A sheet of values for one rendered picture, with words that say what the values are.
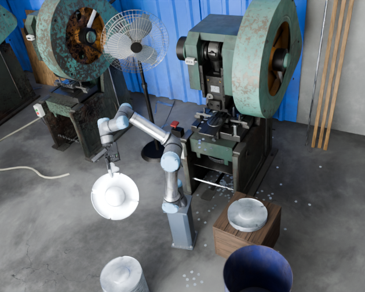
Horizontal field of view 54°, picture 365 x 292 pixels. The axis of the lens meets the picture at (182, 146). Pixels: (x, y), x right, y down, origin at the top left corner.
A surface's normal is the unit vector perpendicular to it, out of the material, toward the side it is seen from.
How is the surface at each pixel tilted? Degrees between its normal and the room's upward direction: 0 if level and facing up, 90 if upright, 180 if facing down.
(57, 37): 90
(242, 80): 83
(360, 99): 90
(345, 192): 0
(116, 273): 0
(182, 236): 90
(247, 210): 0
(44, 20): 53
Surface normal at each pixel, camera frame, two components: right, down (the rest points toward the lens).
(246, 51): -0.47, 0.10
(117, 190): -0.03, 0.08
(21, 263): -0.12, -0.77
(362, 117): -0.48, 0.59
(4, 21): 0.89, 0.19
